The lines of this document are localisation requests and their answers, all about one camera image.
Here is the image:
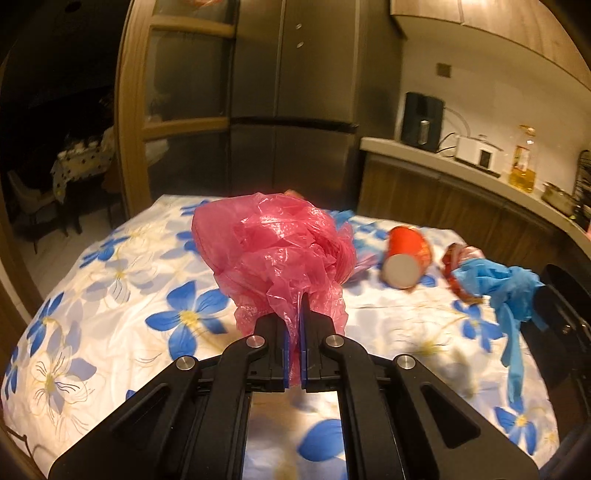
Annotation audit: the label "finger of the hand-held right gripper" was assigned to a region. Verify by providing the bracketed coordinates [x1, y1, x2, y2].
[531, 279, 591, 352]

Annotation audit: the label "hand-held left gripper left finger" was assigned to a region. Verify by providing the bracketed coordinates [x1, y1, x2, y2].
[48, 313, 301, 480]

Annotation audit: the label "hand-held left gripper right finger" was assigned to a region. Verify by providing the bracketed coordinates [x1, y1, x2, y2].
[300, 293, 540, 480]

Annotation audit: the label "lilac plastic bag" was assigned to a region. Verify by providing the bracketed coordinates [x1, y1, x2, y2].
[352, 251, 386, 281]

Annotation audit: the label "pink plastic bag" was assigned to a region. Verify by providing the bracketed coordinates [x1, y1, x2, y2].
[191, 191, 357, 344]

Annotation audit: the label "red and white plastic bag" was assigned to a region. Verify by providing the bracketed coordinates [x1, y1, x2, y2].
[442, 242, 485, 305]

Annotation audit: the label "red paper cup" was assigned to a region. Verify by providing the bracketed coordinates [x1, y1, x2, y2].
[381, 225, 433, 290]

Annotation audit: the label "cooking oil bottle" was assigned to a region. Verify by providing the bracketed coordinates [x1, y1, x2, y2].
[509, 124, 539, 193]

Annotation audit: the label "black dish rack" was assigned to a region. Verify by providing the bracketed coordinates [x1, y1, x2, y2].
[575, 150, 591, 232]

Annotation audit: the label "blue floral tablecloth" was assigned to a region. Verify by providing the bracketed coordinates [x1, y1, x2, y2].
[0, 194, 561, 480]

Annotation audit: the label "wooden base cabinets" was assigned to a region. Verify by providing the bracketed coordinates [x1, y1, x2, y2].
[358, 152, 591, 287]

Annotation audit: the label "beige kitchen countertop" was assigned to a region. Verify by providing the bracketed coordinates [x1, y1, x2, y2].
[360, 137, 591, 259]

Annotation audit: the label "black air fryer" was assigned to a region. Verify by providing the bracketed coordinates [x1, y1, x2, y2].
[401, 91, 445, 153]

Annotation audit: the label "grey refrigerator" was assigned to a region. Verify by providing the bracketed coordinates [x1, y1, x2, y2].
[228, 0, 407, 217]

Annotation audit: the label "polka dot tablecloth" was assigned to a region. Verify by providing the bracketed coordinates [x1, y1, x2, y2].
[50, 134, 116, 204]

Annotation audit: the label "wooden glass panel door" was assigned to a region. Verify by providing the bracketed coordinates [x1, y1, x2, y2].
[113, 0, 238, 217]

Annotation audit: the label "dark dining chair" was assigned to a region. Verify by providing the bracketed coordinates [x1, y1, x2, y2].
[7, 170, 63, 254]

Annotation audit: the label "wooden wall cabinet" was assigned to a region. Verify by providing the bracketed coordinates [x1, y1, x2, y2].
[390, 0, 591, 88]

